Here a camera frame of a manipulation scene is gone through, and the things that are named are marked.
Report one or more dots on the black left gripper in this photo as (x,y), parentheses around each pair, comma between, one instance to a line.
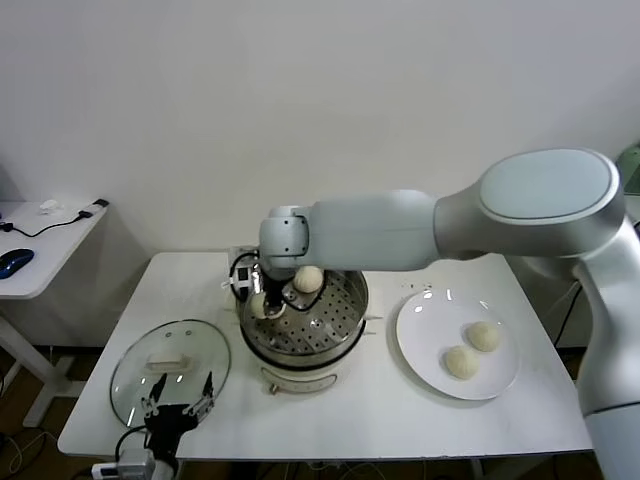
(167,425)

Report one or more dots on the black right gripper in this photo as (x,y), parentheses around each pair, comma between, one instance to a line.
(272,287)

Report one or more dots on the white steamed baozi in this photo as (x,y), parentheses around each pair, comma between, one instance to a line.
(484,336)
(461,362)
(258,308)
(309,280)

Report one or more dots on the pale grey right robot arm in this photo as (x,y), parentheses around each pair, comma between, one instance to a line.
(400,230)

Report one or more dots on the stainless steel steamer basket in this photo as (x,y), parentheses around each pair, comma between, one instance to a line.
(325,325)

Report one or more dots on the steel steamer pot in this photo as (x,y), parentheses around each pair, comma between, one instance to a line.
(300,377)

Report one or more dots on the white connector block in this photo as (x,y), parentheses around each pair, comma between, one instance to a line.
(105,469)

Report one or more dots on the white round plate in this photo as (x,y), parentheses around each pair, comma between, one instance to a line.
(430,320)

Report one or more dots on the white side desk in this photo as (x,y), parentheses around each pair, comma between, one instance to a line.
(50,250)

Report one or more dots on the blue computer mouse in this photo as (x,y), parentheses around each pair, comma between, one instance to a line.
(15,262)

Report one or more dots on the small white desk object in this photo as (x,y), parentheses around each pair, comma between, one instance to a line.
(49,206)

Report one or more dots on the pale green rounded object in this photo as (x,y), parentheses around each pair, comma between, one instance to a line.
(630,170)

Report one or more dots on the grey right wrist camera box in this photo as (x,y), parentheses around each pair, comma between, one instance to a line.
(243,275)

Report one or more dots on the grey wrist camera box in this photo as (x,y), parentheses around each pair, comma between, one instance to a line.
(136,460)
(243,275)

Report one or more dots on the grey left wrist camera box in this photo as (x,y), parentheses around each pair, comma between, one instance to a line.
(136,460)

